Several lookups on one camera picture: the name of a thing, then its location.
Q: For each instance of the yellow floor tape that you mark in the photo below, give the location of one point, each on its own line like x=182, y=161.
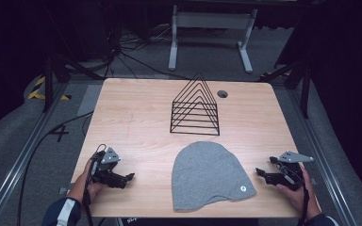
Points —
x=37, y=91

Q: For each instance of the person's left hand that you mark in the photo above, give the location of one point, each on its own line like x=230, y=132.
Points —
x=83, y=186

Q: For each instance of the grey metal floor rail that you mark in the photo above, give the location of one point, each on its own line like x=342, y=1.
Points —
x=323, y=157
x=15, y=169

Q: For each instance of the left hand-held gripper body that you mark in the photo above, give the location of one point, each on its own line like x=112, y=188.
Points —
x=106, y=175

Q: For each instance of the white metal stand frame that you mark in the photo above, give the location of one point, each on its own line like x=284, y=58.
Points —
x=212, y=19

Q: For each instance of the person's right hand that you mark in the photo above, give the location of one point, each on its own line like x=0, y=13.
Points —
x=301, y=197

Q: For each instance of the grey knit beanie hat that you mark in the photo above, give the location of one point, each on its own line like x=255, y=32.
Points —
x=207, y=175

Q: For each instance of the black metal stand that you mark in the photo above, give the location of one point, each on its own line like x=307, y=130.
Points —
x=47, y=84
x=305, y=91

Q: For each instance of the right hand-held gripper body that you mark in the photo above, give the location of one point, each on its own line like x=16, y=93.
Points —
x=287, y=175

